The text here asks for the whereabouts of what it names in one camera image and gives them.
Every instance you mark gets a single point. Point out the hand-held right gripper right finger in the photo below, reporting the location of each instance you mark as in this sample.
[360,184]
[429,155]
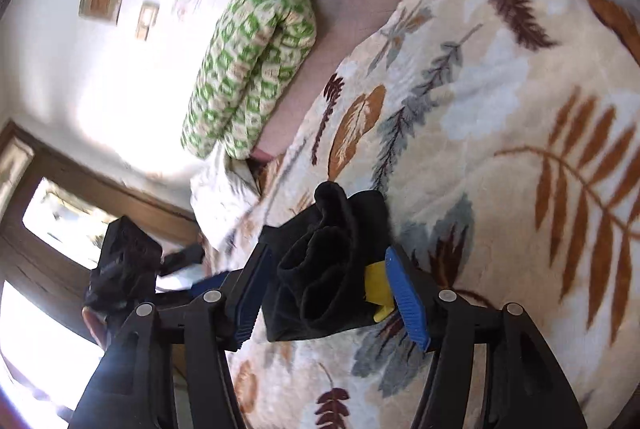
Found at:
[407,299]

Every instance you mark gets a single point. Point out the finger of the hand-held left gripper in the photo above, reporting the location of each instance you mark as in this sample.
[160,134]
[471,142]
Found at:
[180,259]
[212,284]

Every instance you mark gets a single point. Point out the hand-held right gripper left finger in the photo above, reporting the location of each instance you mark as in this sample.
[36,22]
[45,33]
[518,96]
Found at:
[247,304]

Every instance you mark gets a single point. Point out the black pants with yellow patch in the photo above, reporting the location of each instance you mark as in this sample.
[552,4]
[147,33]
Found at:
[320,279]

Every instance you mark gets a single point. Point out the person's left hand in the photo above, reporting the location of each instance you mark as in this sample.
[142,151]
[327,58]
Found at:
[95,326]

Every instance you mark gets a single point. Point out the white leaf print pillow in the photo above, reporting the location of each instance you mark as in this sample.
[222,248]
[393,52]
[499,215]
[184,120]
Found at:
[220,199]

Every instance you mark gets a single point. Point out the green patterned folded quilt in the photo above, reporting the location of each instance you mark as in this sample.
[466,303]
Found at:
[245,59]

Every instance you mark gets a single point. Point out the leaf printed fleece blanket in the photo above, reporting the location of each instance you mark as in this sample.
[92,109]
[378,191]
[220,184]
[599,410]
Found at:
[500,109]

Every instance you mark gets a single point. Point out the pink bed sheet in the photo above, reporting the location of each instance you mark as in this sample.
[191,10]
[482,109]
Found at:
[340,24]

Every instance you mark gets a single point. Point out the brown wooden window frame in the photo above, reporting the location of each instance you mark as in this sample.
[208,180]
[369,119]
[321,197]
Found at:
[50,254]

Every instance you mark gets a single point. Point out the beige wall switch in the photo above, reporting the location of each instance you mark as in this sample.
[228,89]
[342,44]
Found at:
[148,20]

